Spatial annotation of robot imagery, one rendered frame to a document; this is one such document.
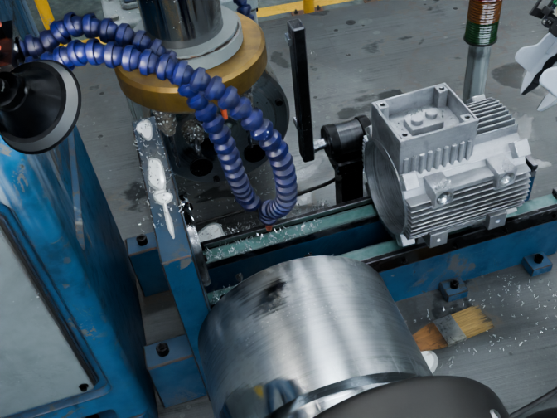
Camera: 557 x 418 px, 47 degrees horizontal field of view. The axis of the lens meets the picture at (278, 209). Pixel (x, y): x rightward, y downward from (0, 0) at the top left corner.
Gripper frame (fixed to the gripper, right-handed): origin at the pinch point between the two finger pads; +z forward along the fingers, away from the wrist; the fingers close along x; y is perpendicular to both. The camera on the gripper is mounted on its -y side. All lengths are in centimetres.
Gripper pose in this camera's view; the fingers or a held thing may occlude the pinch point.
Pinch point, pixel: (540, 94)
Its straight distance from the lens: 97.0
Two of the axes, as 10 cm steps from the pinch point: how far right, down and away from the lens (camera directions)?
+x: 2.8, 6.7, -6.9
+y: -8.7, -1.2, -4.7
